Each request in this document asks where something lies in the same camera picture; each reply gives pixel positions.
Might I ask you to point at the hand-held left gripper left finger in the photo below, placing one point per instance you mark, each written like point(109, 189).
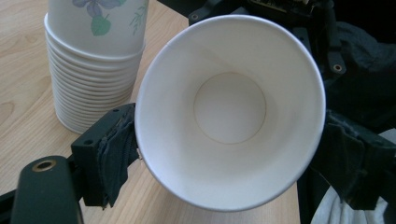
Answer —
point(106, 155)

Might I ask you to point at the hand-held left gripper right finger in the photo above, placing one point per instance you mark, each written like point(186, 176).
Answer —
point(358, 161)

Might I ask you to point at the stack of white paper cups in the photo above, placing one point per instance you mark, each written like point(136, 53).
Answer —
point(90, 77)

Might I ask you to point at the white floral paper cup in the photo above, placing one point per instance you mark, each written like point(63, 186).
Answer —
point(230, 109)

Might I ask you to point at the white cloth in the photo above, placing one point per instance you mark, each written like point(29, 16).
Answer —
point(336, 208)

